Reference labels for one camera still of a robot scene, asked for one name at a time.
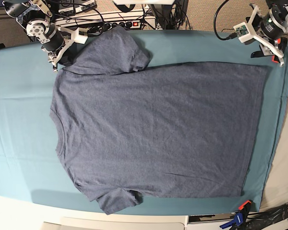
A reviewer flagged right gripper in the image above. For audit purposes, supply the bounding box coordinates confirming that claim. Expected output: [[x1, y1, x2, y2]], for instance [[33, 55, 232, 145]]
[[40, 30, 73, 63]]

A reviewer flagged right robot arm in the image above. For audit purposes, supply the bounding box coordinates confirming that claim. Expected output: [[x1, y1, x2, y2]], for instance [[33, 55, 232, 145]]
[[2, 0, 72, 67]]

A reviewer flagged blue orange clamp bottom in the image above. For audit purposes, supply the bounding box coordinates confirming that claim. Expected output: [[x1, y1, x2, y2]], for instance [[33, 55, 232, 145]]
[[219, 200, 252, 230]]

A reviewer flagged orange black clamp top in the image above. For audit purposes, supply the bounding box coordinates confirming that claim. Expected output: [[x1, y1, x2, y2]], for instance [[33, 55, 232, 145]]
[[272, 37, 288, 67]]

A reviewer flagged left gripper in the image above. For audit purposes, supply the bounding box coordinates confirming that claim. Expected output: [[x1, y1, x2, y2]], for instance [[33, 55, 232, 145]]
[[251, 36, 275, 58]]

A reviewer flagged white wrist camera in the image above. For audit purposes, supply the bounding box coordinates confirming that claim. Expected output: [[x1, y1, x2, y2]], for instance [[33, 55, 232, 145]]
[[57, 26, 88, 45], [233, 3, 262, 45]]

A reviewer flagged white power strip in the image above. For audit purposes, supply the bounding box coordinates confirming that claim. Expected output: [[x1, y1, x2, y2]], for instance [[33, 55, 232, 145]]
[[55, 18, 156, 31]]

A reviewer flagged blue-grey T-shirt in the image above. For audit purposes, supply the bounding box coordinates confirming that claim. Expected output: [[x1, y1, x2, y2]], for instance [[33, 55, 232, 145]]
[[50, 27, 268, 214]]

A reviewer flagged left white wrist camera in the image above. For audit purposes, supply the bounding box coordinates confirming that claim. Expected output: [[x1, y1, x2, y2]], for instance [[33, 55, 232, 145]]
[[233, 3, 262, 45]]

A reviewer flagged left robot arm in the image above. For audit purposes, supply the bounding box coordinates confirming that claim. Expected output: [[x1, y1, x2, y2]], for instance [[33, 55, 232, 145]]
[[248, 0, 288, 63]]

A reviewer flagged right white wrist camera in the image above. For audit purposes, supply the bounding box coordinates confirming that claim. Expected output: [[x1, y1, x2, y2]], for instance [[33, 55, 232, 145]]
[[57, 26, 88, 45]]

